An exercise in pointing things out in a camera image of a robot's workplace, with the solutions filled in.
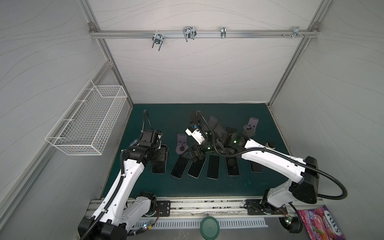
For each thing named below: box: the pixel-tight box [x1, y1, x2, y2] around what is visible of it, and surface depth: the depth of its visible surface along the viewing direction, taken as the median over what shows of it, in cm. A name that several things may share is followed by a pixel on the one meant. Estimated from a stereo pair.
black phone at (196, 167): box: [187, 156, 207, 179], surface depth 88 cm
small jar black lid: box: [265, 141, 276, 150], surface depth 90 cm
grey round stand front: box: [243, 117, 259, 132], surface depth 102 cm
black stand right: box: [226, 127, 238, 133], surface depth 94 cm
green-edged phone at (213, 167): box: [206, 155, 221, 180], surface depth 87 cm
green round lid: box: [200, 216, 221, 240], surface depth 62 cm
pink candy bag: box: [297, 206, 346, 240], surface depth 69 cm
